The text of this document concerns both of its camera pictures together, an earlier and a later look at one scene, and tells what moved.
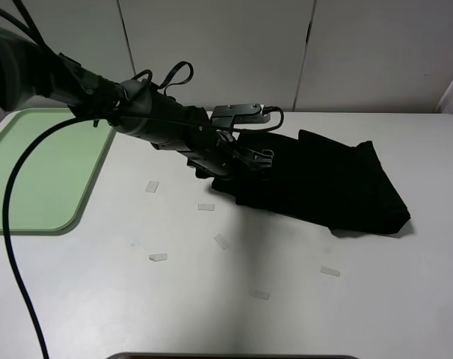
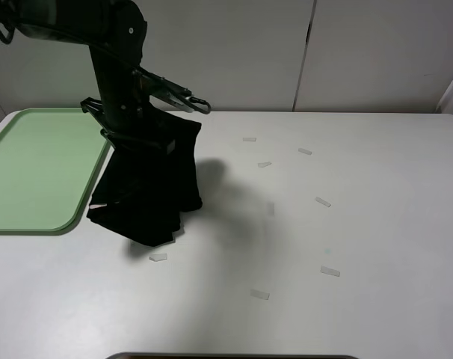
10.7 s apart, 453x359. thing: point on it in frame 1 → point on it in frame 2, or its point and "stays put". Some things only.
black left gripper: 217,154 → 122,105
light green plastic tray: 55,182 stays put
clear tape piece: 157,257 stays put
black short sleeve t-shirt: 318,179 → 142,194
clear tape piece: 330,271 stays put
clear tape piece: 259,294 stays put
